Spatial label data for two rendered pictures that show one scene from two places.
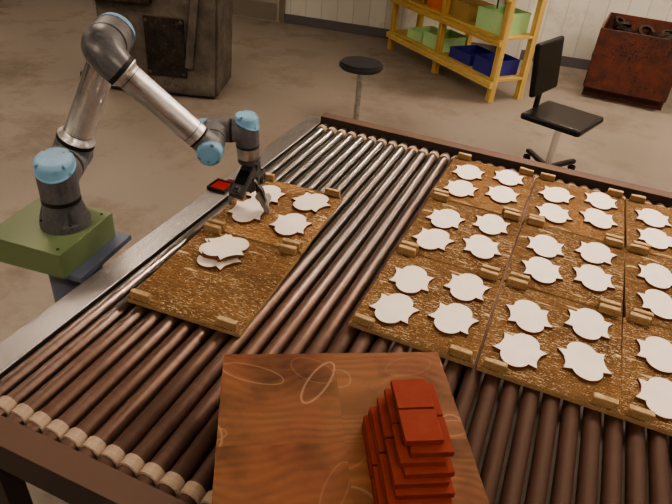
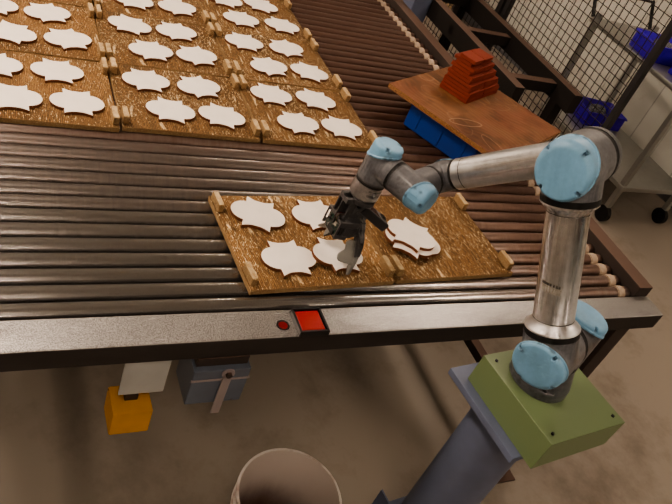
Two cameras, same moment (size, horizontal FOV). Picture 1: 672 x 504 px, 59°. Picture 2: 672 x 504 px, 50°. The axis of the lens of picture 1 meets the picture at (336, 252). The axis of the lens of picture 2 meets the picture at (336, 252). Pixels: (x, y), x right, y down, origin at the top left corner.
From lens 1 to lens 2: 3.19 m
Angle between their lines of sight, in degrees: 102
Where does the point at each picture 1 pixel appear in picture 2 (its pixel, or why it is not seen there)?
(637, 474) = (340, 46)
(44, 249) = not seen: hidden behind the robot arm
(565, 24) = not seen: outside the picture
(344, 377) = (451, 114)
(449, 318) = (319, 100)
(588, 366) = (290, 46)
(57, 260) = not seen: hidden behind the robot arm
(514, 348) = (311, 73)
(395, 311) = (344, 126)
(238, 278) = (418, 220)
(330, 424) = (477, 113)
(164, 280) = (475, 262)
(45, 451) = (595, 228)
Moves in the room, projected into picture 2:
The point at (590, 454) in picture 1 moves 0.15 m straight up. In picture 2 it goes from (347, 58) to (360, 24)
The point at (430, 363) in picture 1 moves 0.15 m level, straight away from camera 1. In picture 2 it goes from (400, 85) to (366, 82)
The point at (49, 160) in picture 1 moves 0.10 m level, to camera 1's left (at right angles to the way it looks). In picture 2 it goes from (591, 312) to (627, 343)
